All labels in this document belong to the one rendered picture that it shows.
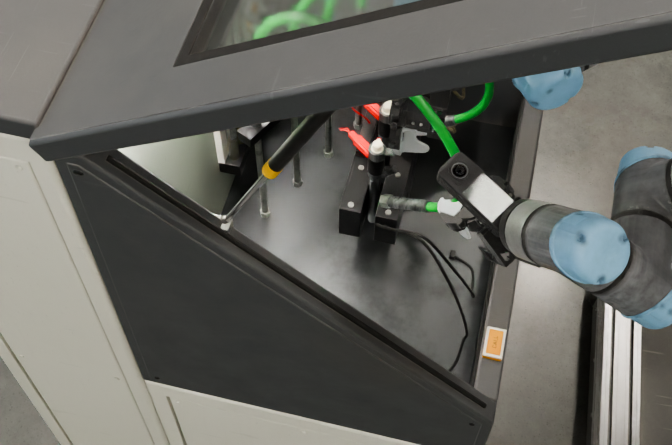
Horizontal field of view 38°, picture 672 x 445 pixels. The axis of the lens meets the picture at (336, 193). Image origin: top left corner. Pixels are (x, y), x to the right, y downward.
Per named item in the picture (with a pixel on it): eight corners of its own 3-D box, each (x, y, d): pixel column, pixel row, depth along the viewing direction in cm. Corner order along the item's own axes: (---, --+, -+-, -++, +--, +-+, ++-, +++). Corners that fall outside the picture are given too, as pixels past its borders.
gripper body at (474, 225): (483, 260, 130) (529, 279, 119) (447, 212, 128) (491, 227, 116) (523, 223, 132) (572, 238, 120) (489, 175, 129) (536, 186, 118)
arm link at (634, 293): (699, 245, 115) (636, 199, 112) (693, 327, 109) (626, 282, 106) (647, 263, 121) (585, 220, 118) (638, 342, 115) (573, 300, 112)
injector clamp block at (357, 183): (392, 265, 172) (397, 219, 160) (338, 253, 174) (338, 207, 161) (427, 119, 191) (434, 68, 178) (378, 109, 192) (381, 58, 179)
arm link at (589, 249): (615, 304, 105) (559, 267, 102) (560, 282, 115) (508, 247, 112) (651, 241, 106) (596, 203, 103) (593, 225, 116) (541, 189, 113)
